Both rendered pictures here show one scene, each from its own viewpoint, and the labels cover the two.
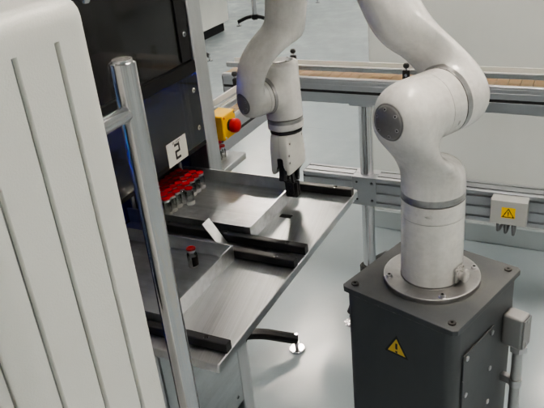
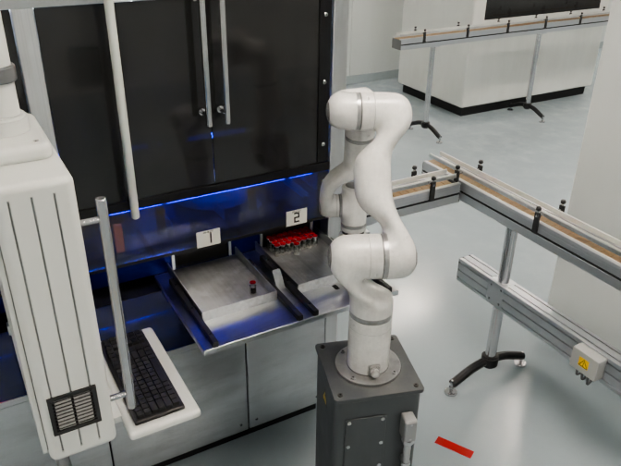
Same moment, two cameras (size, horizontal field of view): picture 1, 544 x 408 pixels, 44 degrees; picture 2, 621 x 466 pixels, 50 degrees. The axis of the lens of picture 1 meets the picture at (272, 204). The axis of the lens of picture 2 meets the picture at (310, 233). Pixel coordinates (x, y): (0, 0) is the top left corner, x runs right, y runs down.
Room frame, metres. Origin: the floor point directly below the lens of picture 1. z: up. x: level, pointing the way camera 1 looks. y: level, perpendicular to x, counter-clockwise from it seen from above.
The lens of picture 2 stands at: (-0.26, -0.96, 2.10)
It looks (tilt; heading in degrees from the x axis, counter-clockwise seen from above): 28 degrees down; 32
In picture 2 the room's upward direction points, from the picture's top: 1 degrees clockwise
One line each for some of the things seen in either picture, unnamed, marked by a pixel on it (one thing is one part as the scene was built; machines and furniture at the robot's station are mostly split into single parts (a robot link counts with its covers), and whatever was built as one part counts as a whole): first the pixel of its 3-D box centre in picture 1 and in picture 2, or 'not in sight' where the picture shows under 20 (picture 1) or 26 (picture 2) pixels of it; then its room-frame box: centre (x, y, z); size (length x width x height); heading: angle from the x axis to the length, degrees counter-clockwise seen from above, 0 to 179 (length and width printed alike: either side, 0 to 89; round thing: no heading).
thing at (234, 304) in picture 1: (205, 246); (274, 285); (1.32, 0.16, 0.87); 0.70 x 0.48 x 0.02; 151
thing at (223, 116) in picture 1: (218, 124); not in sight; (1.78, 0.12, 0.99); 0.08 x 0.07 x 0.07; 61
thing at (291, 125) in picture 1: (286, 121); (353, 226); (1.48, -0.05, 1.09); 0.09 x 0.08 x 0.03; 151
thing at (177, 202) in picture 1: (184, 193); (296, 245); (1.54, 0.22, 0.90); 0.18 x 0.02 x 0.05; 151
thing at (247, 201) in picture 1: (214, 199); (308, 257); (1.50, 0.14, 0.90); 0.34 x 0.26 x 0.04; 61
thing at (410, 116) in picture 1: (422, 140); (361, 275); (1.10, -0.28, 1.16); 0.19 x 0.12 x 0.24; 126
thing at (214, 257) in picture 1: (133, 270); (220, 280); (1.20, 0.30, 0.90); 0.34 x 0.26 x 0.04; 61
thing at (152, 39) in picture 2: not in sight; (134, 105); (1.08, 0.49, 1.50); 0.47 x 0.01 x 0.59; 151
